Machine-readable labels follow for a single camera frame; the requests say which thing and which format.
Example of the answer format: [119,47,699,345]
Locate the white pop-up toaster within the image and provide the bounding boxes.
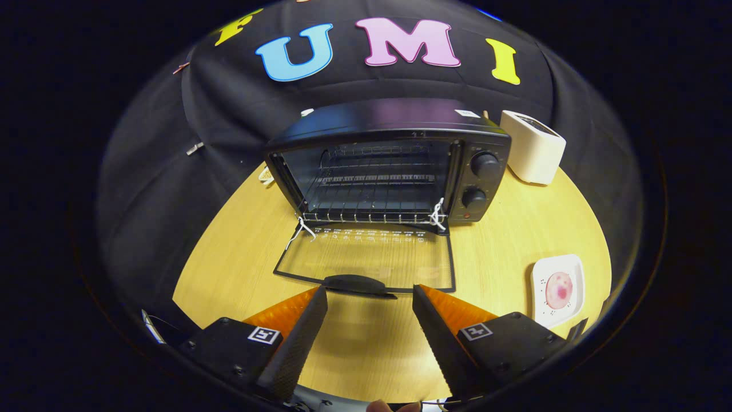
[500,110,567,186]

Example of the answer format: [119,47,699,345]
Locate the pink ham slice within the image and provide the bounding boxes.
[546,272,574,310]

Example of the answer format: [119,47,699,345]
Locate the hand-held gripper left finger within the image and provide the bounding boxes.
[177,286,329,402]

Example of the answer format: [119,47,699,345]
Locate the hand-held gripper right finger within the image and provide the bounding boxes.
[412,284,570,401]

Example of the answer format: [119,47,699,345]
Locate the metal wire oven rack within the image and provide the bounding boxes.
[300,145,450,227]

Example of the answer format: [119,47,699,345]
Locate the black backdrop cloth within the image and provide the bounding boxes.
[96,0,644,321]

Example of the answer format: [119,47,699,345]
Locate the white string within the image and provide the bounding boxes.
[284,216,317,252]
[428,197,448,233]

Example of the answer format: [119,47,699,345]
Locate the white rectangular plate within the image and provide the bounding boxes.
[530,253,586,329]

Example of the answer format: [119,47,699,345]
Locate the black toaster oven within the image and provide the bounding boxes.
[264,97,512,299]

